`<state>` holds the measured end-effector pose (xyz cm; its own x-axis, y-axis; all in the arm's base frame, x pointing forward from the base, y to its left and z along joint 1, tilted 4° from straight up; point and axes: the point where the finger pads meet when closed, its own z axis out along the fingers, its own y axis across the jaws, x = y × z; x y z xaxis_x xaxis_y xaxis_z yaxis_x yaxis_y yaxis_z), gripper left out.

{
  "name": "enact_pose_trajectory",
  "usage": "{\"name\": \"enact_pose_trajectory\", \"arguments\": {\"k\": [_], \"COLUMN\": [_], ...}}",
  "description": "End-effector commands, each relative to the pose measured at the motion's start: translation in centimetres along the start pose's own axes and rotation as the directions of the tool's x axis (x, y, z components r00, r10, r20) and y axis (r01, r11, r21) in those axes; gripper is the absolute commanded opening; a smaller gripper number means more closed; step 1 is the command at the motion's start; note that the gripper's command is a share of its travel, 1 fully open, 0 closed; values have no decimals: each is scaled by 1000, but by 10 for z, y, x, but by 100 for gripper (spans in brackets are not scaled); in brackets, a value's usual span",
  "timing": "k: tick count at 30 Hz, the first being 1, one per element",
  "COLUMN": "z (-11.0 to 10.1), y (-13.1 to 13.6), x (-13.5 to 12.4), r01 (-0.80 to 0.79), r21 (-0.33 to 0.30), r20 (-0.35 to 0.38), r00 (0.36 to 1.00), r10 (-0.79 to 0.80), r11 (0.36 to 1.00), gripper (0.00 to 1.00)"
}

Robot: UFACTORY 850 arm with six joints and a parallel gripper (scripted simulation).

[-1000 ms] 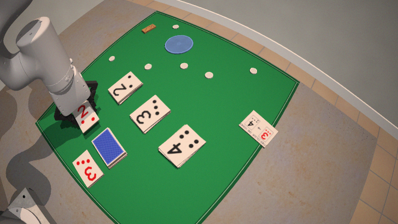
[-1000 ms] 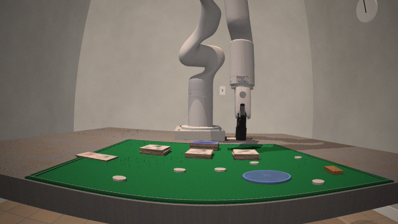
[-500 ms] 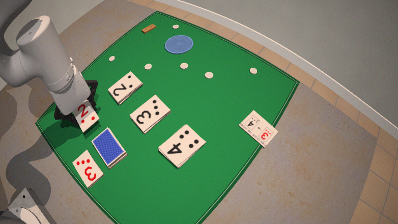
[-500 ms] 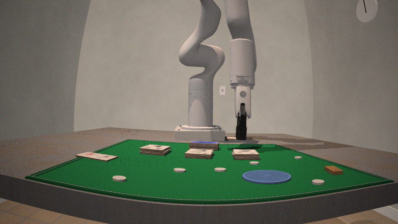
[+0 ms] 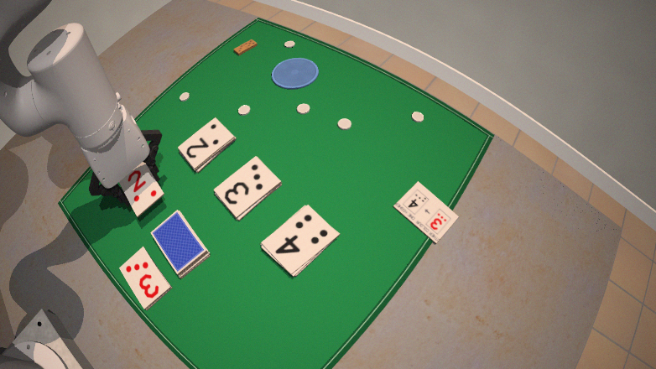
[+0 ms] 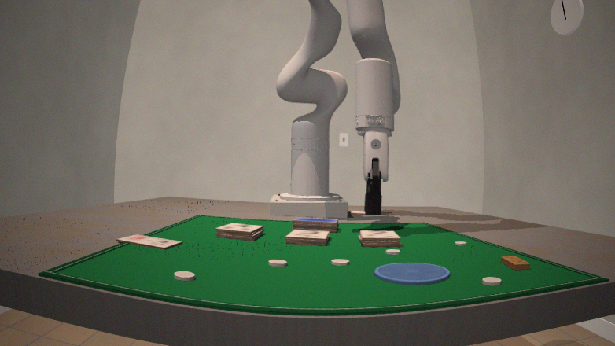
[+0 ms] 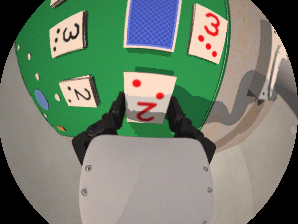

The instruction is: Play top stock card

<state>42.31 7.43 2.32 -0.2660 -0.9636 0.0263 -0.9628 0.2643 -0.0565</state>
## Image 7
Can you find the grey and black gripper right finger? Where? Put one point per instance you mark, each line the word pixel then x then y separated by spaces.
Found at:
pixel 183 128

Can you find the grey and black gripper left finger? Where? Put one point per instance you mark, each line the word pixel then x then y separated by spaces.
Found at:
pixel 109 124

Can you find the green card table cloth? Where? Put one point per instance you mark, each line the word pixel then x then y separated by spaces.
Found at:
pixel 106 60

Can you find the blue round coaster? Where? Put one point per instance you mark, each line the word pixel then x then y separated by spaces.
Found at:
pixel 41 99

